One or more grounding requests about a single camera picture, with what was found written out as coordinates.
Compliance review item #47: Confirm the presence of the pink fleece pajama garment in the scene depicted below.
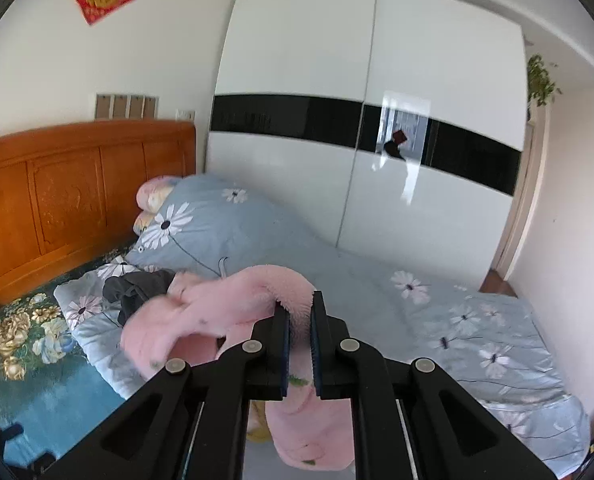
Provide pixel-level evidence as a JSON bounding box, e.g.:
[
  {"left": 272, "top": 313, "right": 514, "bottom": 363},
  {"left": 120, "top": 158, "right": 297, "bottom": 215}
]
[{"left": 120, "top": 264, "right": 355, "bottom": 471}]

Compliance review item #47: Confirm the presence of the dark grey garment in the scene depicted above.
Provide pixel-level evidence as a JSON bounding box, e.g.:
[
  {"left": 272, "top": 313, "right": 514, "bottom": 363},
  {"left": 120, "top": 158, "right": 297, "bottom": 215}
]
[{"left": 103, "top": 270, "right": 175, "bottom": 326}]

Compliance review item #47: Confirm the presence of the light blue daisy quilt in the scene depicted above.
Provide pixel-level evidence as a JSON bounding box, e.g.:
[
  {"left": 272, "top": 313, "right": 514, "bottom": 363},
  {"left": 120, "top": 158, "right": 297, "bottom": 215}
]
[{"left": 54, "top": 174, "right": 591, "bottom": 478}]

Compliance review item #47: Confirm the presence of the pink floral pillow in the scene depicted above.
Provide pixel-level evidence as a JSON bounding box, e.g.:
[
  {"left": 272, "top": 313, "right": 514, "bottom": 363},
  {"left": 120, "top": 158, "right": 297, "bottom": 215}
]
[
  {"left": 133, "top": 210, "right": 155, "bottom": 236},
  {"left": 136, "top": 176, "right": 181, "bottom": 214}
]

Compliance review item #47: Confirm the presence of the white black sliding wardrobe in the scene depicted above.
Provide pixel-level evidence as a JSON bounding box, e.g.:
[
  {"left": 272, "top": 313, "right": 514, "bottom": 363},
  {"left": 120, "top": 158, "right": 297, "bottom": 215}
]
[{"left": 206, "top": 0, "right": 527, "bottom": 287}]

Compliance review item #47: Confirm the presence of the orange wooden headboard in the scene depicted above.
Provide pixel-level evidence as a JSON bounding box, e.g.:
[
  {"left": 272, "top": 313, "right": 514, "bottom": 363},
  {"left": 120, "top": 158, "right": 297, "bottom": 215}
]
[{"left": 0, "top": 119, "right": 196, "bottom": 304}]

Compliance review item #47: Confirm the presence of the green hanging plant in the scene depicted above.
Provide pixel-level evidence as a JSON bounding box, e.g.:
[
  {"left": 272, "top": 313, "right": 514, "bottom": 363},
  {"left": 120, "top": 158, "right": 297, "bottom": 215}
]
[{"left": 526, "top": 54, "right": 563, "bottom": 107}]

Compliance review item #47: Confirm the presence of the white wall socket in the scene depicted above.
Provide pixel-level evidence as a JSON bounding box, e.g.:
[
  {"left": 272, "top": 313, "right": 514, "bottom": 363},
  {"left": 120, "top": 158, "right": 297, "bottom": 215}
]
[{"left": 175, "top": 108, "right": 195, "bottom": 122}]

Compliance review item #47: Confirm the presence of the brown wall switch panel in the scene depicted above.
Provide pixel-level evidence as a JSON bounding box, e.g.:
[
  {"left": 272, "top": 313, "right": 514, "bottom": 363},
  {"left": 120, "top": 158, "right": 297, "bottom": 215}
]
[{"left": 93, "top": 94, "right": 158, "bottom": 120}]

